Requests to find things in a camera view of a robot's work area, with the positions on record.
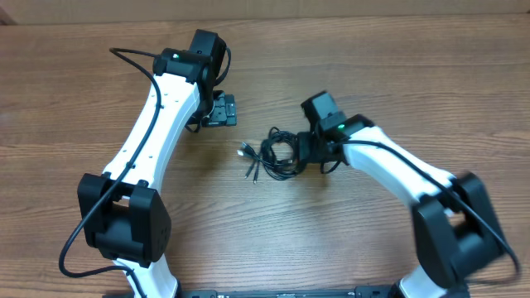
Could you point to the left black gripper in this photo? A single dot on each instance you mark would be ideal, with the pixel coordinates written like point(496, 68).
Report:
point(226, 112)

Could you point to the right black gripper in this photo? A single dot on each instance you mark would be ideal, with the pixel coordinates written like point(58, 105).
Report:
point(306, 152)

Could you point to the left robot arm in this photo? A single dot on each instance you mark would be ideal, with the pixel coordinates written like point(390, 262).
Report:
point(122, 212)

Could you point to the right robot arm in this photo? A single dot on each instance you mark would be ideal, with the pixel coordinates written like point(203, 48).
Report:
point(456, 230)

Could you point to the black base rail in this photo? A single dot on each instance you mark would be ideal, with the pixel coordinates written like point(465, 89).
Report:
point(285, 294)

